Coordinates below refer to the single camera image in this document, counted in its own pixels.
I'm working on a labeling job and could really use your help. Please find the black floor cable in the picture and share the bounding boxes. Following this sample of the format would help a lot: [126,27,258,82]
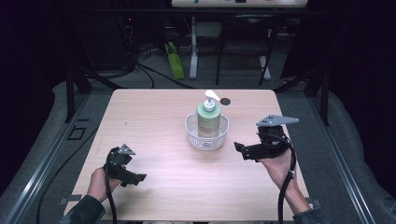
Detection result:
[35,126,99,224]

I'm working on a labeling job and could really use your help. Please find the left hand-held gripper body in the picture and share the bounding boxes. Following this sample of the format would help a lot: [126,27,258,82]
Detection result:
[104,143,140,188]

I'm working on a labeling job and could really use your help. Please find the white background desk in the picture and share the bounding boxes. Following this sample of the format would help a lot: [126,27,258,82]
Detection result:
[170,0,310,81]

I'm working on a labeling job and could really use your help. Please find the black metal stand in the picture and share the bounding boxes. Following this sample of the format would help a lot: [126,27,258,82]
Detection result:
[63,63,125,124]
[274,65,332,127]

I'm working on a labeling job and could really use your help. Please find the black chair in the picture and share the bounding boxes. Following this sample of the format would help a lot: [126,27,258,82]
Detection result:
[215,13,283,87]

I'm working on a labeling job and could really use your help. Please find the person's right hand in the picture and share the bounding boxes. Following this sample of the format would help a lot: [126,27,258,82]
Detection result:
[257,148,297,191]

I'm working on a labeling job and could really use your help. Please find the aluminium floor rail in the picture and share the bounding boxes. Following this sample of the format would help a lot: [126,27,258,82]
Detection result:
[307,92,376,224]
[5,92,92,224]

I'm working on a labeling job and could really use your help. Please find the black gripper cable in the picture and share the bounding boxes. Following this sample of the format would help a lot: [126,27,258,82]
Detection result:
[104,148,118,224]
[266,133,297,224]

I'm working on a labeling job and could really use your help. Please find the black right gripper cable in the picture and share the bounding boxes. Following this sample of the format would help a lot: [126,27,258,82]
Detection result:
[266,133,297,224]

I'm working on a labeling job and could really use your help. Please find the dark equipment with red light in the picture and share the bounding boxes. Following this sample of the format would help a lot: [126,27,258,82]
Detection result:
[117,14,140,68]

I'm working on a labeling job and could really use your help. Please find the person's left hand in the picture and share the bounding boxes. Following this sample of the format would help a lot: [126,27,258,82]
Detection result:
[86,167,123,203]

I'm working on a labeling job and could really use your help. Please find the white plastic basket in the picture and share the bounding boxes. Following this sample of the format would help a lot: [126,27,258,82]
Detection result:
[184,112,231,152]

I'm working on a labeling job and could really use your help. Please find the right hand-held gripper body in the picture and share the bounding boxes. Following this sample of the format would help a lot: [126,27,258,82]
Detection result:
[242,114,301,162]

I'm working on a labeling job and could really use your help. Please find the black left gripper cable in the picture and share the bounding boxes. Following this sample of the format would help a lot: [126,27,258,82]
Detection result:
[104,148,118,224]

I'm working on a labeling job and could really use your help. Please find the grey table bracket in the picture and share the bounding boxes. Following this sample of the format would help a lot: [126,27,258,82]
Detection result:
[305,197,322,210]
[58,193,82,206]

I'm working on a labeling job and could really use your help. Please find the green pump bottle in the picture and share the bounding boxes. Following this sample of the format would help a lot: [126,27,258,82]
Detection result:
[196,90,222,139]

